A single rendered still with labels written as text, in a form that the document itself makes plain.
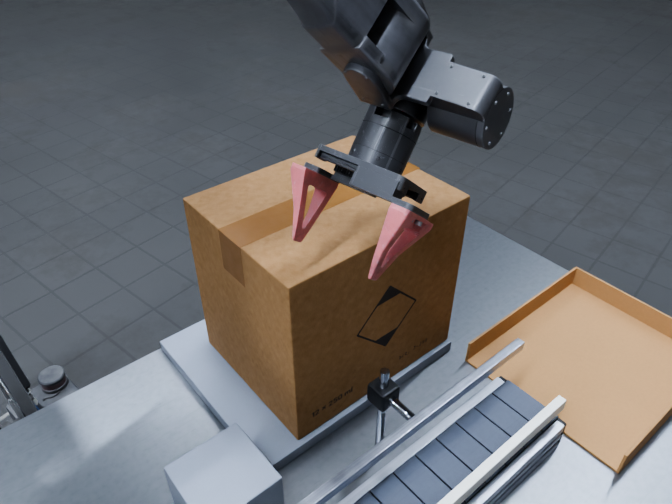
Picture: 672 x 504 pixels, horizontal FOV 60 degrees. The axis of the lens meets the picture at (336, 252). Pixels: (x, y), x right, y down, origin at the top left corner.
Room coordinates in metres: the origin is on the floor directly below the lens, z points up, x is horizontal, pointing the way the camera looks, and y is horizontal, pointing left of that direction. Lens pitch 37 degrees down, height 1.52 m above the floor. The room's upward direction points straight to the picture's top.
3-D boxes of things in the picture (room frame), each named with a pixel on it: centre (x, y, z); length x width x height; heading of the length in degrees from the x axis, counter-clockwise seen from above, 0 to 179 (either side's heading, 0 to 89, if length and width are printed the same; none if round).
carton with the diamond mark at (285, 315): (0.66, 0.01, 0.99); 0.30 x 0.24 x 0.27; 130
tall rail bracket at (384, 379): (0.45, -0.07, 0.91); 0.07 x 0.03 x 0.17; 40
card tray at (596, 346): (0.63, -0.40, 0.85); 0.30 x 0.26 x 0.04; 130
